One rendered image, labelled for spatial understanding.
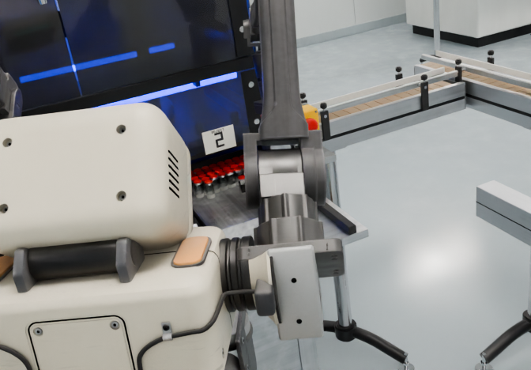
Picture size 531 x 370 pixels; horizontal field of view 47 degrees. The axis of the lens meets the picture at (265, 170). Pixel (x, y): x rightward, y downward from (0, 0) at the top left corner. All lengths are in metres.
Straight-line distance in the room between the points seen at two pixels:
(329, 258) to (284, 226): 0.06
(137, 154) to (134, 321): 0.17
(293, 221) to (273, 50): 0.23
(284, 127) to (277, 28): 0.13
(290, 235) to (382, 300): 1.93
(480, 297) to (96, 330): 2.12
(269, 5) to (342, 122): 1.06
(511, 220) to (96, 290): 1.71
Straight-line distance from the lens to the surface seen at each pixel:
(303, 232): 0.69
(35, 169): 0.67
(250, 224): 1.38
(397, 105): 1.94
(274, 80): 0.78
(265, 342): 1.92
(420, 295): 2.63
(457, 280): 2.72
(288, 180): 0.73
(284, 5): 0.82
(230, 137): 1.57
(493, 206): 2.22
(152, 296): 0.62
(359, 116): 1.87
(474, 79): 2.13
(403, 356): 2.24
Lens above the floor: 1.57
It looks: 24 degrees down
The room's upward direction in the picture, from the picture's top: 9 degrees counter-clockwise
